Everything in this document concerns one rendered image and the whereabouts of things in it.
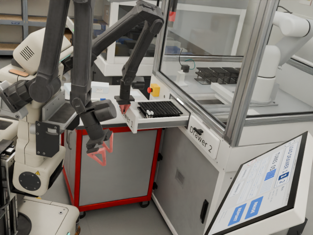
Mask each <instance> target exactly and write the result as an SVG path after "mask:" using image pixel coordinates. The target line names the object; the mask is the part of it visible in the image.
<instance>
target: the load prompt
mask: <svg viewBox="0 0 313 235"><path fill-rule="evenodd" d="M297 146H298V142H296V143H294V144H292V145H290V146H288V147H286V149H285V152H284V156H283V159H282V162H281V165H280V168H279V172H278V176H277V179H276V182H275V185H274V188H276V187H279V186H281V185H283V184H285V183H288V182H289V180H290V176H291V172H292V168H293V163H294V159H295V154H296V151H297Z"/></svg>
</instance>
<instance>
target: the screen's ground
mask: <svg viewBox="0 0 313 235"><path fill-rule="evenodd" d="M301 138H302V135H301V136H299V137H297V138H296V139H295V143H296V142H298V146H297V151H296V154H295V159H294V163H293V168H292V172H291V176H290V180H289V182H288V183H285V184H283V185H281V186H279V187H276V188H274V185H275V182H276V179H277V176H278V172H279V168H280V165H281V162H282V159H283V156H284V152H285V149H286V148H284V147H285V144H284V145H282V146H280V147H278V148H276V149H274V150H272V151H270V152H268V153H266V154H264V155H262V156H260V157H258V158H257V160H256V162H258V161H260V160H262V159H264V158H266V157H268V156H270V155H271V157H270V160H269V163H268V165H267V168H266V171H265V174H264V176H263V179H262V181H261V184H260V187H259V190H258V192H257V195H256V196H255V197H253V198H251V199H248V200H246V201H244V202H241V203H239V204H237V205H235V204H236V202H237V200H238V198H239V195H240V193H241V191H242V189H243V187H244V184H245V182H246V180H247V178H248V175H249V173H250V171H251V169H252V167H253V164H252V165H250V166H248V167H247V165H248V163H246V164H244V165H243V167H242V169H241V171H240V173H239V174H238V176H237V178H236V180H235V182H234V184H233V186H232V188H231V190H230V192H229V194H228V196H227V198H226V200H225V202H224V204H223V206H222V208H221V210H220V212H219V214H218V216H217V218H216V220H215V222H214V224H213V226H212V228H211V230H210V232H209V234H208V235H212V234H214V233H217V232H219V231H222V230H225V229H227V228H230V227H232V226H235V225H238V224H240V223H243V222H245V221H248V220H250V219H253V218H255V217H258V216H261V215H263V214H266V213H268V212H271V211H273V210H276V209H278V208H281V207H284V206H286V205H287V202H288V198H289V193H290V189H291V185H292V180H293V175H294V170H295V166H296V161H297V157H298V153H299V147H300V143H301ZM277 163H279V165H278V168H277V171H276V174H275V177H274V180H273V184H272V187H271V190H269V191H267V192H265V193H263V194H260V195H259V192H260V189H261V186H262V184H263V181H264V178H265V175H266V172H267V169H268V168H269V167H271V166H273V165H275V164H277ZM249 167H251V169H250V171H249V173H248V175H247V177H246V178H245V179H243V180H241V181H239V182H237V180H238V178H239V176H240V174H241V172H242V171H243V170H245V169H247V168H249ZM244 180H245V182H244V184H243V186H242V188H241V191H240V193H239V194H237V195H234V196H232V197H230V198H229V196H230V194H231V192H232V190H233V188H234V186H235V184H237V183H240V182H242V181H244ZM262 196H264V197H263V200H262V203H261V206H260V209H259V212H258V215H256V216H253V217H251V218H248V219H246V220H244V219H245V216H246V213H247V211H248V208H249V206H250V203H251V201H252V200H254V199H257V198H259V197H262ZM245 203H247V204H246V207H245V210H244V212H243V215H242V217H241V219H240V222H238V223H235V224H233V225H230V226H228V223H229V221H230V219H231V217H232V214H233V212H234V210H235V208H236V207H238V206H241V205H243V204H245Z"/></svg>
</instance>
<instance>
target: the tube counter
mask: <svg viewBox="0 0 313 235"><path fill-rule="evenodd" d="M278 165H279V163H277V164H275V165H273V166H271V167H269V168H268V169H267V172H266V175H265V178H264V181H263V184H262V186H261V189H260V192H259V195H260V194H263V193H265V192H267V191H269V190H271V187H272V184H273V180H274V177H275V174H276V171H277V168H278Z"/></svg>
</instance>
